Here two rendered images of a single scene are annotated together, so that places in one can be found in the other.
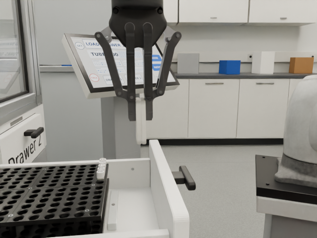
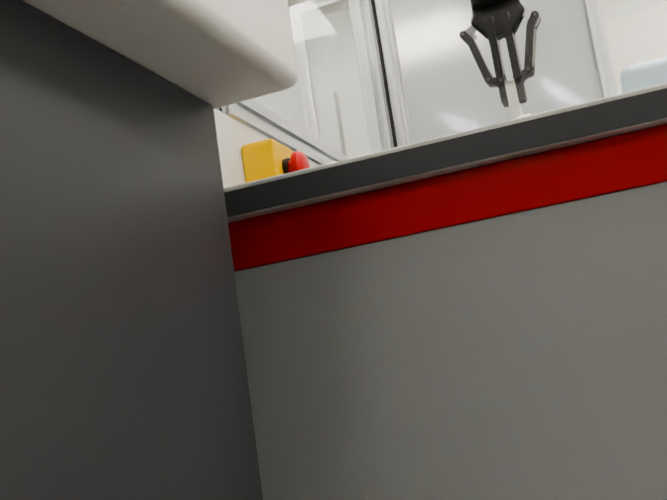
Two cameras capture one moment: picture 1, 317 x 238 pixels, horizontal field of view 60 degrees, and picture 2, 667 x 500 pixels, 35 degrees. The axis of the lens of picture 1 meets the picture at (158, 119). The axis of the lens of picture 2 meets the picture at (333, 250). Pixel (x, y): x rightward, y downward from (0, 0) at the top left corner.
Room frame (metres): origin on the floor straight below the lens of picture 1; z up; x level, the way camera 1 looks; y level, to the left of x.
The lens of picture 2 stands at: (-1.12, -0.38, 0.52)
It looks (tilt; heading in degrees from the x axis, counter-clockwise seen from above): 10 degrees up; 26
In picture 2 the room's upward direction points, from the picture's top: 8 degrees counter-clockwise
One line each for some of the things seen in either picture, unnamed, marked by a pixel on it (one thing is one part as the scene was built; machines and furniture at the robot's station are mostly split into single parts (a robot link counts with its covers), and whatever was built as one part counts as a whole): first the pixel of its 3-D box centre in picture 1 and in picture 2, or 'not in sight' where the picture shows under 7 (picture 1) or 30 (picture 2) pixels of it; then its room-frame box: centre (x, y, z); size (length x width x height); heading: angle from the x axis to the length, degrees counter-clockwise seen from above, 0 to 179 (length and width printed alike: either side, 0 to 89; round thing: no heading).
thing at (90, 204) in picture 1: (99, 186); not in sight; (0.39, 0.09, 0.90); 0.18 x 0.02 x 0.01; 7
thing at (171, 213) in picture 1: (162, 197); not in sight; (0.40, -0.01, 0.87); 0.29 x 0.02 x 0.11; 7
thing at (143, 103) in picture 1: (142, 120); (517, 103); (0.43, 0.02, 0.99); 0.03 x 0.01 x 0.07; 7
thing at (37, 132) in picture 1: (32, 132); not in sight; (0.68, 0.32, 0.91); 0.07 x 0.04 x 0.01; 7
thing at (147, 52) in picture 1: (147, 63); (512, 48); (0.43, 0.02, 1.08); 0.04 x 0.01 x 0.11; 7
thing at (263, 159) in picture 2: not in sight; (272, 173); (0.04, 0.25, 0.88); 0.07 x 0.05 x 0.07; 7
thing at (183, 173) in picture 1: (179, 177); not in sight; (0.41, -0.03, 0.91); 0.07 x 0.04 x 0.01; 7
